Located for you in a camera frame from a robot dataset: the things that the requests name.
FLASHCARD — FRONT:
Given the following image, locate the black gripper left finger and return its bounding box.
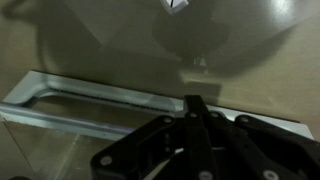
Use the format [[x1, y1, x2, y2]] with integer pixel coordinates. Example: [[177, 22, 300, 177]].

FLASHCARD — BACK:
[[90, 94, 198, 180]]

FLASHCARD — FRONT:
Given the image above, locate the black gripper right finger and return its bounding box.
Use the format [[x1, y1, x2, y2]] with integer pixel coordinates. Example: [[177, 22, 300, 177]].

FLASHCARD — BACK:
[[196, 94, 320, 180]]

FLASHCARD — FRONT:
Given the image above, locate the toaster oven glass door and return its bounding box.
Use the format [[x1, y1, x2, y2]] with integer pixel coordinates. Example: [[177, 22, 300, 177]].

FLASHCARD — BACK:
[[0, 69, 315, 180]]

